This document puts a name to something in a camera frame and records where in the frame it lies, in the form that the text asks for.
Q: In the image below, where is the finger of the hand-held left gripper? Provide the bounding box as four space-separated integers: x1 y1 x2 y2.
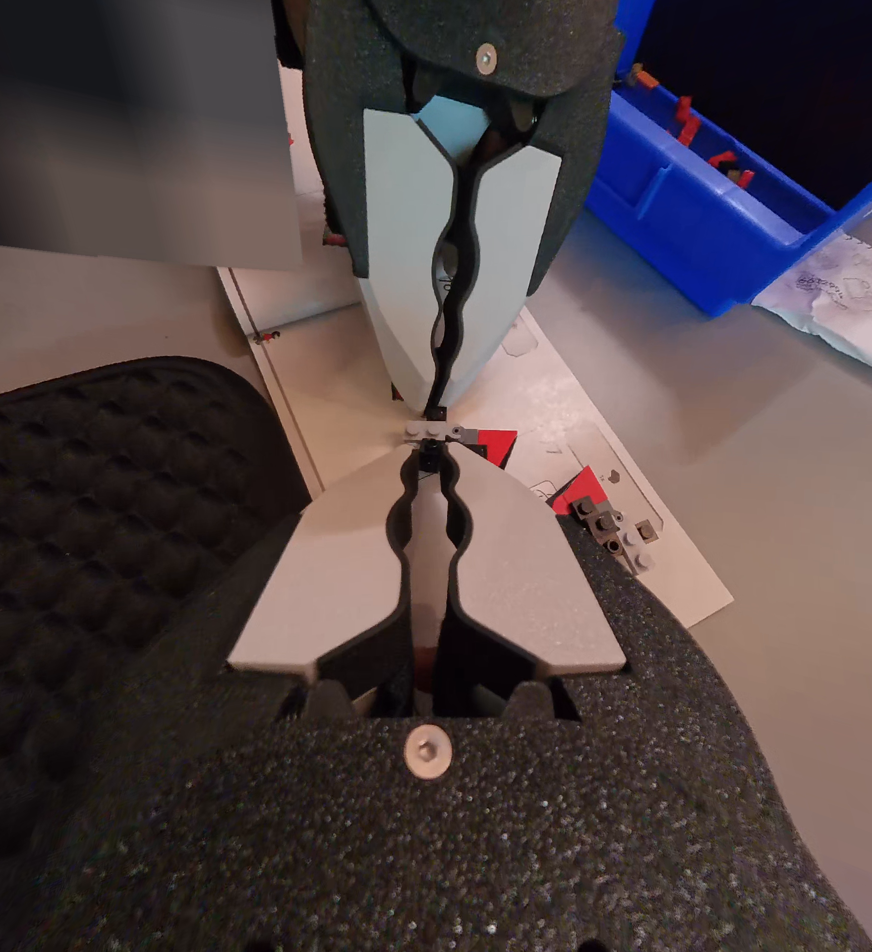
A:
360 108 459 416
430 141 563 416

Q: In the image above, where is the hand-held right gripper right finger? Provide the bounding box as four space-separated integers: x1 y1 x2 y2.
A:
434 442 628 702

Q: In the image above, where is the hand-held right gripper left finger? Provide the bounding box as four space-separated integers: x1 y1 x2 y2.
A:
226 442 419 708

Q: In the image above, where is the red grey toy brick assembly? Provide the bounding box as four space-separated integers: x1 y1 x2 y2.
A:
551 465 663 577
405 405 519 473

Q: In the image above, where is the blue plastic storage bin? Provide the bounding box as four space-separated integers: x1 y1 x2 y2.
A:
584 0 872 319

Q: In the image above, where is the white instruction sheet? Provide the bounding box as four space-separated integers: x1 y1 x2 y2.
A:
216 63 734 627

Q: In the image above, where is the black mesh chair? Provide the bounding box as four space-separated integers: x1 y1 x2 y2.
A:
0 356 312 952

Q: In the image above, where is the clear printed plastic bag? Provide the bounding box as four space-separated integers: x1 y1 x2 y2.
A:
752 229 872 389

